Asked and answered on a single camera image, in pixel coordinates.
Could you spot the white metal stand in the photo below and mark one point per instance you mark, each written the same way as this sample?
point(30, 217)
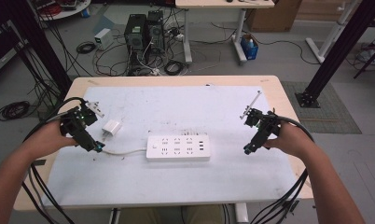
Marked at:
point(331, 34)

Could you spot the white floor power strip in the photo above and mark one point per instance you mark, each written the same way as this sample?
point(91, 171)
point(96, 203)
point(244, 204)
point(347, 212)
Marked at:
point(155, 72)

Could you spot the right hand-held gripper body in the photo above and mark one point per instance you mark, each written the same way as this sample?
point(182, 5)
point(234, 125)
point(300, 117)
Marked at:
point(262, 127)

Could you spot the grey floor mat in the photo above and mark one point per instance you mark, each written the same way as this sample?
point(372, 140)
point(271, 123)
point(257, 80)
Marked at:
point(331, 118)

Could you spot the dark equipment rack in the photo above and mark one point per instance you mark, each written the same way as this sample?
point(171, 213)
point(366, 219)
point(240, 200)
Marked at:
point(2, 49)

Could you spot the black computer tower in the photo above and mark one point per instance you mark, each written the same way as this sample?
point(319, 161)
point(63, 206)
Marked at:
point(135, 32)
point(156, 31)

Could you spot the white table mat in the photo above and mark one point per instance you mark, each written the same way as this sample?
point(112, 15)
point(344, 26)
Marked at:
point(176, 112)

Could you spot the black metal stand with base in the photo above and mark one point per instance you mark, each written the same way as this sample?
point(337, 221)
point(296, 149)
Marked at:
point(341, 46)

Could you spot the round white table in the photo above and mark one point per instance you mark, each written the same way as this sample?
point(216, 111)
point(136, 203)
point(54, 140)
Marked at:
point(67, 11)

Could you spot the white power supply box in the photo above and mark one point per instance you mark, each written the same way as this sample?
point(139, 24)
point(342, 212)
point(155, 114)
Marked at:
point(103, 38)

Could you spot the white charger adapter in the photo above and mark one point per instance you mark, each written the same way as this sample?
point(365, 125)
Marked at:
point(112, 127)

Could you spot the person's right hand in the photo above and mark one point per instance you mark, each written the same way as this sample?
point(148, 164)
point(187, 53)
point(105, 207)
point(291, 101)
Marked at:
point(289, 138)

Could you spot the person's left hand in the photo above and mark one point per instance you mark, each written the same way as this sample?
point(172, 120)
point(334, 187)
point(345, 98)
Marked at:
point(48, 138)

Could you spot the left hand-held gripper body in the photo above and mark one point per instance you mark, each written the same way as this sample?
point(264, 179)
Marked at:
point(80, 130)

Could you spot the white-legged wooden desk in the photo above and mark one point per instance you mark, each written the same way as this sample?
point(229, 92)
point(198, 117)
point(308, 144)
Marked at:
point(223, 3)

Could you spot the wooden table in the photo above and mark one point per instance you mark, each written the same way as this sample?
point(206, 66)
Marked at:
point(176, 80)

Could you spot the cardboard box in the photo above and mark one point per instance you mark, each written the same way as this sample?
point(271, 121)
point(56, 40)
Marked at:
point(272, 15)

